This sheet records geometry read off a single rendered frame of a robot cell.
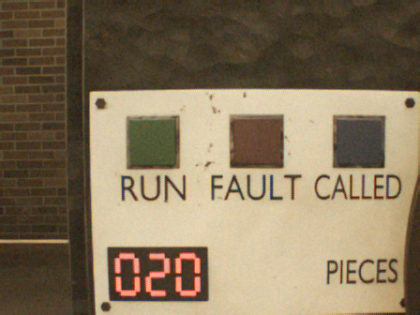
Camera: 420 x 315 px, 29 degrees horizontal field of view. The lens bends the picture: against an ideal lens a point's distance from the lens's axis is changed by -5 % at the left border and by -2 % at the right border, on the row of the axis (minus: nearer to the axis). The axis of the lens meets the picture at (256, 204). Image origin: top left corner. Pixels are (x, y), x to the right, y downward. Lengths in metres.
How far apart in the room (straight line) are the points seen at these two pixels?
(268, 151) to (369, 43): 0.12
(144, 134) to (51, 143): 6.12
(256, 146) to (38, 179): 6.18
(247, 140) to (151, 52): 0.11
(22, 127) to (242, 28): 6.16
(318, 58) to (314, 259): 0.16
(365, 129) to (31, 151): 6.20
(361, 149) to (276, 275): 0.12
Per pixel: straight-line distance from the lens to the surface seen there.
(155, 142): 0.65
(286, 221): 0.66
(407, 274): 0.62
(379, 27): 0.69
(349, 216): 0.67
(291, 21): 0.68
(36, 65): 6.77
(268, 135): 0.65
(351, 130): 0.66
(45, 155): 6.78
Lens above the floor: 1.24
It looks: 8 degrees down
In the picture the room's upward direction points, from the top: straight up
